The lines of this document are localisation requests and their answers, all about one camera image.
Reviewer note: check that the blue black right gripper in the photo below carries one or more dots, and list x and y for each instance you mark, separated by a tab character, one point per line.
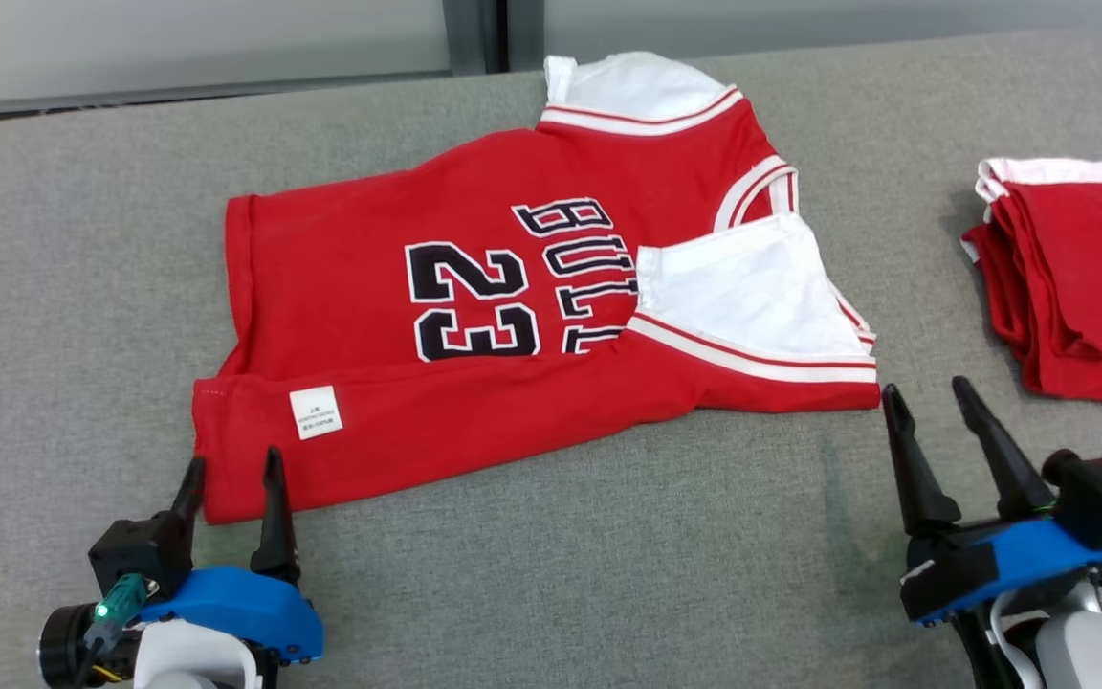
1010	565

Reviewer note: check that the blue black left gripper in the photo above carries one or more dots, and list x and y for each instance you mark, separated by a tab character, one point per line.
245	608

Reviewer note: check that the red Bulls shorts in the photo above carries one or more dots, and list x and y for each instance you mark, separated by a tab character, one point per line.
1087	287

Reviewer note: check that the red white Bulls jersey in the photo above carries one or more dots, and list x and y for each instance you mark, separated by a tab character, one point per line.
341	287

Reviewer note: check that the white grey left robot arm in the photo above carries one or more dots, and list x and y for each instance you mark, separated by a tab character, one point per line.
187	660

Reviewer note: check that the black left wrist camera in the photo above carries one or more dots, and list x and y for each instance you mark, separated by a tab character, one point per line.
140	555

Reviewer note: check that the grey partition frame post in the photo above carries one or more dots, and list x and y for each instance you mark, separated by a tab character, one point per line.
524	33
470	38

